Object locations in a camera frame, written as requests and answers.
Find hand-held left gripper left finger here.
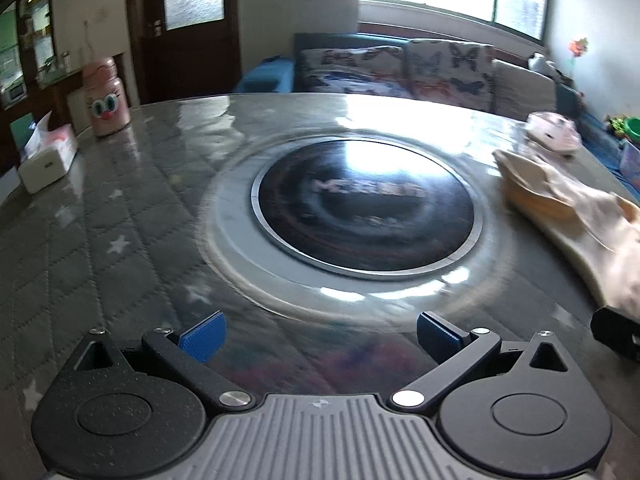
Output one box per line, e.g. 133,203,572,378
59,311,253,414

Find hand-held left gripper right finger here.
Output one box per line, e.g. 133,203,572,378
389,311,572,415

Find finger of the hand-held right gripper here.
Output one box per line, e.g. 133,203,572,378
590,306,640,362

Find cream long-sleeve garment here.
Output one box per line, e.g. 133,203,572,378
492,147,640,323

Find grey quilted table cover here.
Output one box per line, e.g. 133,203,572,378
0,91,640,413

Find round black induction cooktop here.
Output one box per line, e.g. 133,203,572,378
250,135,485,281

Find clear plastic storage box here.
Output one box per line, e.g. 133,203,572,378
617,140,640,187

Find small white box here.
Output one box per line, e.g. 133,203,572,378
19,152,69,195

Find white and pink tissue packet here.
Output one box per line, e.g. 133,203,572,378
25,110,80,162

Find pink cartoon-face thermos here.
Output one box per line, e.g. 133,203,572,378
81,57,132,138

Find plain beige cushion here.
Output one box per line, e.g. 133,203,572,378
490,59,559,122

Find butterfly print cushion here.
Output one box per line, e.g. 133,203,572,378
299,46,408,99
404,40,496,112

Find blue corner sofa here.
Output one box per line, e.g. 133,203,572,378
235,32,640,188

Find dark wooden glass-pane door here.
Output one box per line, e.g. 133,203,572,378
125,0,242,107

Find colourful pinwheel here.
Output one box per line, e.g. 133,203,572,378
567,36,591,75

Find wall cabinet with shelves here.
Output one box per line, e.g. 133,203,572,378
0,0,57,111

